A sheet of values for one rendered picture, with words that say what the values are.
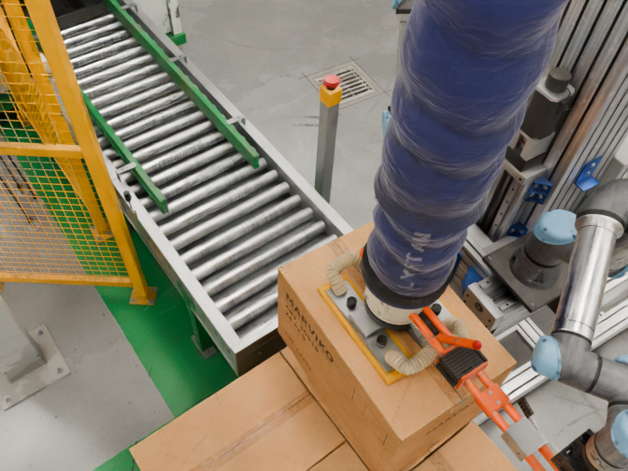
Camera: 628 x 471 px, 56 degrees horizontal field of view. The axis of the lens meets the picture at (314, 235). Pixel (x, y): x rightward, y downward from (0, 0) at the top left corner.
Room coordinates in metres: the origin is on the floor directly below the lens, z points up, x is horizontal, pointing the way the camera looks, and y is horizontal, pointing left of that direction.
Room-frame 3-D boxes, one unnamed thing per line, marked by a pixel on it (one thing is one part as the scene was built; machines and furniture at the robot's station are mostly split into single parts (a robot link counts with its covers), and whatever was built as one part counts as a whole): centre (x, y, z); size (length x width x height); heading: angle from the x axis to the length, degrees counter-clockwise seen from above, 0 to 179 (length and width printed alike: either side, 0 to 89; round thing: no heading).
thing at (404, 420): (0.84, -0.24, 0.87); 0.60 x 0.40 x 0.40; 36
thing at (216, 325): (1.81, 0.99, 0.50); 2.31 x 0.05 x 0.19; 40
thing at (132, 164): (2.12, 1.17, 0.60); 1.60 x 0.10 x 0.09; 40
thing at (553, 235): (1.05, -0.69, 1.20); 0.13 x 0.12 x 0.14; 70
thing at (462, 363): (0.64, -0.38, 1.20); 0.10 x 0.08 x 0.06; 126
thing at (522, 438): (0.46, -0.51, 1.20); 0.07 x 0.07 x 0.04; 36
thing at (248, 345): (1.13, -0.01, 0.58); 0.70 x 0.03 x 0.06; 130
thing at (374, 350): (0.78, -0.16, 1.10); 0.34 x 0.10 x 0.05; 36
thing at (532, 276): (1.05, -0.69, 1.09); 0.15 x 0.15 x 0.10
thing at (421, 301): (0.84, -0.24, 1.32); 0.23 x 0.23 x 0.04
